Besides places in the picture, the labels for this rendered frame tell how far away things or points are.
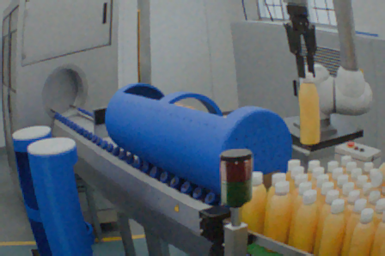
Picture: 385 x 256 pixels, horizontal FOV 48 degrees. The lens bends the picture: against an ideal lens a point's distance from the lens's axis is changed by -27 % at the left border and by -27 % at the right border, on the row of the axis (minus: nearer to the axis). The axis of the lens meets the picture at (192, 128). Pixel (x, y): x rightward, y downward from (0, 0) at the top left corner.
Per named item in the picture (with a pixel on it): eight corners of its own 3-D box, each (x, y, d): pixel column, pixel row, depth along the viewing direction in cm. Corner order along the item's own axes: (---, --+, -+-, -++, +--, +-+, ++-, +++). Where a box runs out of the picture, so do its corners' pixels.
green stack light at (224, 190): (241, 193, 115) (241, 171, 113) (258, 199, 109) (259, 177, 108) (214, 200, 111) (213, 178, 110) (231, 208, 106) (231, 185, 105)
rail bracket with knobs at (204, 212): (225, 232, 158) (225, 203, 156) (238, 237, 152) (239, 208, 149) (196, 240, 153) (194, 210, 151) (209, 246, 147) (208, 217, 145)
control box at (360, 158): (348, 167, 171) (350, 140, 169) (379, 177, 154) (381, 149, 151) (333, 174, 166) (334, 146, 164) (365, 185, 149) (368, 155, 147)
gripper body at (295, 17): (297, 5, 150) (302, 31, 152) (279, 3, 146) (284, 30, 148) (312, 6, 144) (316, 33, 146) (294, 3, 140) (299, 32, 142)
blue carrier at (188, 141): (168, 142, 249) (159, 76, 242) (293, 185, 174) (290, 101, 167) (110, 156, 236) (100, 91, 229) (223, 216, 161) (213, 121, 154)
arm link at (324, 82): (302, 108, 226) (299, 59, 219) (335, 112, 219) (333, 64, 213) (296, 118, 211) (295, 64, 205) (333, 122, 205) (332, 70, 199)
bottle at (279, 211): (266, 244, 143) (271, 185, 139) (289, 242, 141) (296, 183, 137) (262, 253, 136) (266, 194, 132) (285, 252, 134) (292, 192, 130)
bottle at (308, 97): (320, 138, 156) (318, 77, 152) (318, 145, 150) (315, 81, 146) (302, 138, 159) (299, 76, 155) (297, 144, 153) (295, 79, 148)
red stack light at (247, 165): (241, 170, 113) (241, 151, 113) (259, 176, 108) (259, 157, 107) (213, 178, 110) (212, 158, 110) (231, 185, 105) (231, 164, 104)
